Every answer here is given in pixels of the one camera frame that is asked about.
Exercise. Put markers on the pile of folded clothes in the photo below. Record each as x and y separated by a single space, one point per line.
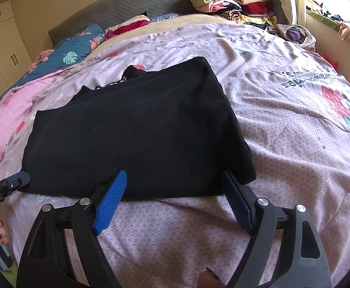
241 3

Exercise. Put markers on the red cloth scrap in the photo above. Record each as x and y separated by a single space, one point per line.
330 60

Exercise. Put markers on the beige bed sheet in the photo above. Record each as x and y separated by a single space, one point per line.
169 24

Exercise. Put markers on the pink floral blanket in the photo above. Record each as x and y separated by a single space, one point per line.
10 117

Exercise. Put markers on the purple cloth bundle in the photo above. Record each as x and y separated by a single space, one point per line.
295 34

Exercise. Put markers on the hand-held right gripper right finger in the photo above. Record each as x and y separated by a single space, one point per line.
238 204

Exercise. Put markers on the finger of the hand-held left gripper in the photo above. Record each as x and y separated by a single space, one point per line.
17 180

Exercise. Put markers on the teal leaf-print quilt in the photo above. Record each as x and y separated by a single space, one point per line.
70 51

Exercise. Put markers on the cream wardrobe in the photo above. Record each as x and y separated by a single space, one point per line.
1 45

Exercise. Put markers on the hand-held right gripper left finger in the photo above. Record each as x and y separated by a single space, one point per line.
110 204

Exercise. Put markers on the black t-shirt with orange print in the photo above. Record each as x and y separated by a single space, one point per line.
139 132

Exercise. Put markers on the lilac printed bed sheet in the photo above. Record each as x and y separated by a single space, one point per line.
283 132

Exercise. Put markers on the red and pink folded cloth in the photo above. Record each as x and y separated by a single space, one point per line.
127 25

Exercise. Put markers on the grey quilted headboard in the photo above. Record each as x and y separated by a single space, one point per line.
127 6

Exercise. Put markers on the clothes on windowsill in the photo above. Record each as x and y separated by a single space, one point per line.
339 21

